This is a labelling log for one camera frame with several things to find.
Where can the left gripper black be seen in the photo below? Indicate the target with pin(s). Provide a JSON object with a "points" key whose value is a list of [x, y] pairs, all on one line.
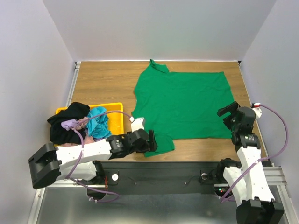
{"points": [[150, 145]]}

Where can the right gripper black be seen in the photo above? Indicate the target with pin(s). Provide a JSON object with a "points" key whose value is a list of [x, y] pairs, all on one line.
{"points": [[231, 115]]}

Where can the green t shirt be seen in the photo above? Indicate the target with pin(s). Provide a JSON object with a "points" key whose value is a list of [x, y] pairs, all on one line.
{"points": [[181, 105]]}

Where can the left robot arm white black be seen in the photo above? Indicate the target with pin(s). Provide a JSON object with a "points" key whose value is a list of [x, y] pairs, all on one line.
{"points": [[53, 163]]}

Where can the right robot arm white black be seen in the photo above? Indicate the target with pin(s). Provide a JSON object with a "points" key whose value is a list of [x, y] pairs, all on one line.
{"points": [[246, 178]]}

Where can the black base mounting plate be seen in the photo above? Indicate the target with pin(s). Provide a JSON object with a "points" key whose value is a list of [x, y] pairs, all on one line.
{"points": [[141, 178]]}

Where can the yellow plastic tray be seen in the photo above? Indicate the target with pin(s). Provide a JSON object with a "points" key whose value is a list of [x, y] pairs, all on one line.
{"points": [[115, 119]]}

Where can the teal t shirt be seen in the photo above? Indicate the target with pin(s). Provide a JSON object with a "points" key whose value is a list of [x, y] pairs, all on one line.
{"points": [[98, 126]]}

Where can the pink t shirt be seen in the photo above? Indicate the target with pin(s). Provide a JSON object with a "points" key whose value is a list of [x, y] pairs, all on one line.
{"points": [[82, 127]]}

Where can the lilac t shirt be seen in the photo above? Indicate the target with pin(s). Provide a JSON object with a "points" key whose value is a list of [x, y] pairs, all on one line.
{"points": [[69, 124]]}

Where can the black t shirt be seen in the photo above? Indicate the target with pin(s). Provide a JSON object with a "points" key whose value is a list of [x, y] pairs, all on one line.
{"points": [[60, 136]]}

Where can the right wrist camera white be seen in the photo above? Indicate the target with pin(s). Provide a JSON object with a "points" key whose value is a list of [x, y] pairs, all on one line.
{"points": [[256, 107]]}

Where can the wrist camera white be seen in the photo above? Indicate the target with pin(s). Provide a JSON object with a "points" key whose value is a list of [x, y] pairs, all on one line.
{"points": [[137, 123], [256, 107]]}

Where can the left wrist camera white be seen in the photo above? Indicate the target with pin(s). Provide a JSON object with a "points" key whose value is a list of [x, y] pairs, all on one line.
{"points": [[137, 123]]}

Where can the left side aluminium rail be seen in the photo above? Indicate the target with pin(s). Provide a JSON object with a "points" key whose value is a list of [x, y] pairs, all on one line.
{"points": [[73, 82]]}

